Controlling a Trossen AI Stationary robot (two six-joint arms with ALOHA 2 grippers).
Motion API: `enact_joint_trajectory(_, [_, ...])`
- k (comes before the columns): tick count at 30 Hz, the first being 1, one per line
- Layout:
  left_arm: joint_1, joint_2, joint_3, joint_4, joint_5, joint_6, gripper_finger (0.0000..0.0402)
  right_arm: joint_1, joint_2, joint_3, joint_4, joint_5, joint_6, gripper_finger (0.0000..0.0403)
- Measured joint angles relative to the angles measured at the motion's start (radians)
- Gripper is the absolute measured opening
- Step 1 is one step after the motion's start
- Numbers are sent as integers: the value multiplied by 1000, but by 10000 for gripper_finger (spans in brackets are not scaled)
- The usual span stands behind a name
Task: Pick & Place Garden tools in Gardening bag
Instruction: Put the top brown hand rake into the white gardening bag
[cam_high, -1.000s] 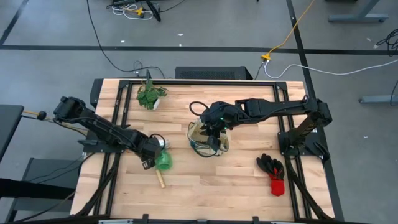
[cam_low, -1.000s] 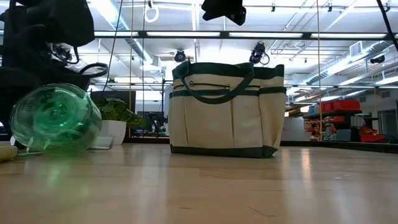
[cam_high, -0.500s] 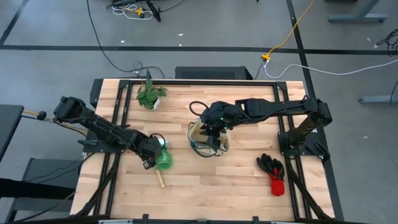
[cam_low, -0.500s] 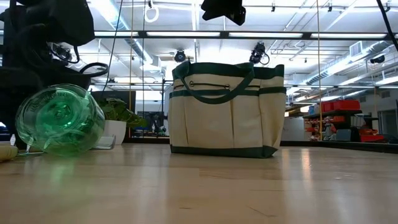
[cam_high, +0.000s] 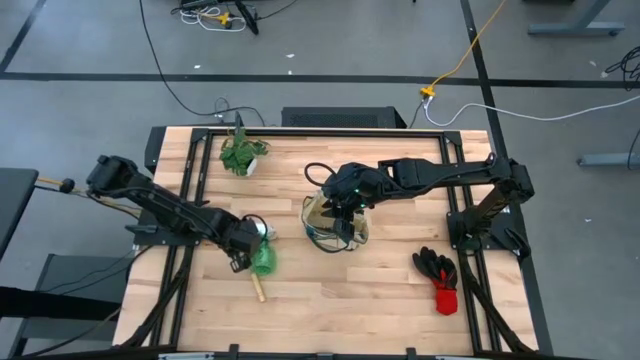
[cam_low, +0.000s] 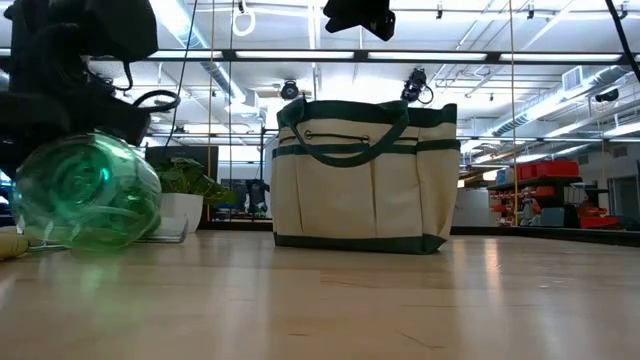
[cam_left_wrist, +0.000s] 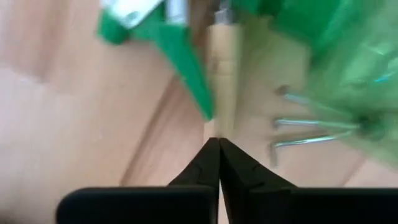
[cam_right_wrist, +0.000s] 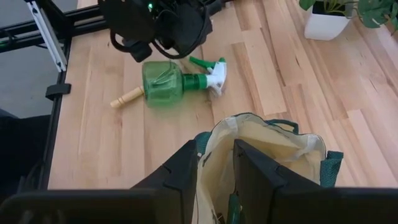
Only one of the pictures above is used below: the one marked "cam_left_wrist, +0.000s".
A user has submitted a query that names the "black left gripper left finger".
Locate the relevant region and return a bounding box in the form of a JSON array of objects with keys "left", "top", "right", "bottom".
[{"left": 55, "top": 138, "right": 221, "bottom": 224}]

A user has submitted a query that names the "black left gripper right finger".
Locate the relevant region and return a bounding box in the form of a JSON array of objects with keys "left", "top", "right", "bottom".
[{"left": 220, "top": 138, "right": 398, "bottom": 224}]

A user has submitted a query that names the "three-tine cultivator wooden handle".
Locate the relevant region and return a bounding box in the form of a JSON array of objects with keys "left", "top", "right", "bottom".
[{"left": 269, "top": 83, "right": 361, "bottom": 167}]

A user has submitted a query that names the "green transparent spray bottle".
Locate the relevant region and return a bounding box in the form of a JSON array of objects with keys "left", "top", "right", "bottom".
[{"left": 96, "top": 0, "right": 398, "bottom": 171}]

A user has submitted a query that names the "metal garden tool wooden handle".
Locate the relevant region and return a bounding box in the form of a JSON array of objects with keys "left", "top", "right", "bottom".
[{"left": 203, "top": 7, "right": 242, "bottom": 139}]

